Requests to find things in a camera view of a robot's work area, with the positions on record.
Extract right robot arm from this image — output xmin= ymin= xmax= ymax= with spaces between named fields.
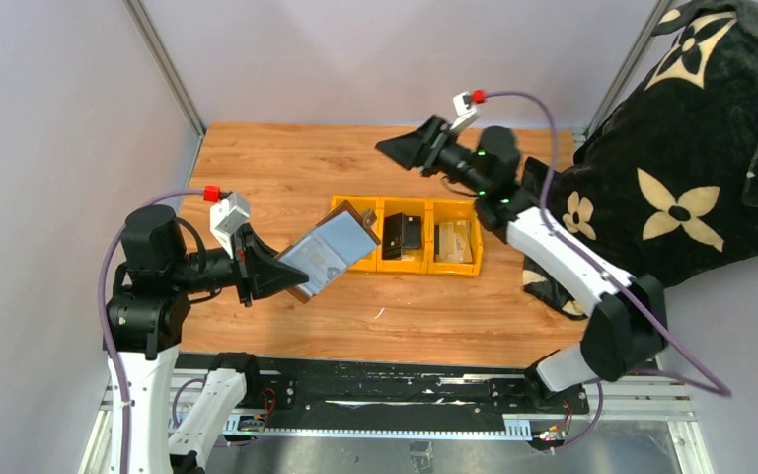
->
xmin=375 ymin=116 xmax=668 ymax=407

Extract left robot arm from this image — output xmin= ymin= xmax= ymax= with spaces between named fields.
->
xmin=100 ymin=204 xmax=308 ymax=473

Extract black cards in middle bin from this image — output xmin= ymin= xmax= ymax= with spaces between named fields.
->
xmin=381 ymin=212 xmax=423 ymax=260

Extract beige cards in right bin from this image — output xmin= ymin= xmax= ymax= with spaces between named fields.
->
xmin=435 ymin=220 xmax=473 ymax=264

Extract right yellow bin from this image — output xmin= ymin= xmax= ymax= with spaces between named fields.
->
xmin=427 ymin=199 xmax=484 ymax=277

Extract yellow bin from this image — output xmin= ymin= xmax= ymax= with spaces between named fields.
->
xmin=377 ymin=197 xmax=433 ymax=275
xmin=330 ymin=195 xmax=384 ymax=275
xmin=427 ymin=199 xmax=484 ymax=277

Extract left yellow bin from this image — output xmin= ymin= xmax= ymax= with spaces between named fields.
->
xmin=330 ymin=195 xmax=384 ymax=275

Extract middle yellow bin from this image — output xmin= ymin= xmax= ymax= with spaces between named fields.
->
xmin=377 ymin=197 xmax=433 ymax=275

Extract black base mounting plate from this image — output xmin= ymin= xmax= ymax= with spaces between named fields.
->
xmin=176 ymin=353 xmax=591 ymax=434

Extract black floral blanket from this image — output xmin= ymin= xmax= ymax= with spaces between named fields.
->
xmin=547 ymin=1 xmax=758 ymax=288

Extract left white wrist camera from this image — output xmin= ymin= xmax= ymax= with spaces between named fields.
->
xmin=209 ymin=192 xmax=251 ymax=259

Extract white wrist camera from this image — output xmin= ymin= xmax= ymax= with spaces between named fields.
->
xmin=209 ymin=192 xmax=251 ymax=259
xmin=449 ymin=89 xmax=487 ymax=134

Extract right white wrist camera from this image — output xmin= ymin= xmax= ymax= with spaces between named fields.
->
xmin=449 ymin=89 xmax=487 ymax=134

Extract aluminium frame rail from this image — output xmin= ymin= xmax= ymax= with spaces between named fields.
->
xmin=78 ymin=365 xmax=717 ymax=474

